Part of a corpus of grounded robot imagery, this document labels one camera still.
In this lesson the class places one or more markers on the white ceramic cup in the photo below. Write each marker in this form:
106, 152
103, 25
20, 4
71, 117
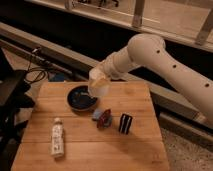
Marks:
98, 85

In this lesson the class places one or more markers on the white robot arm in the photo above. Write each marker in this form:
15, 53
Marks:
148, 51

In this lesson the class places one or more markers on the red and blue eraser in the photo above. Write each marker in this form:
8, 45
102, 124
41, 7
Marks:
103, 118

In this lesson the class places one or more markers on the dark blue round plate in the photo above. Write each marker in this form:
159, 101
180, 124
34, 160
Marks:
79, 99

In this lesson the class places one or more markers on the black striped small box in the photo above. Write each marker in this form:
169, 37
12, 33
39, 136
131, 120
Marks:
125, 123

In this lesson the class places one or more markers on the white plastic bottle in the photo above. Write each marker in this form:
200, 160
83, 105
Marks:
57, 139

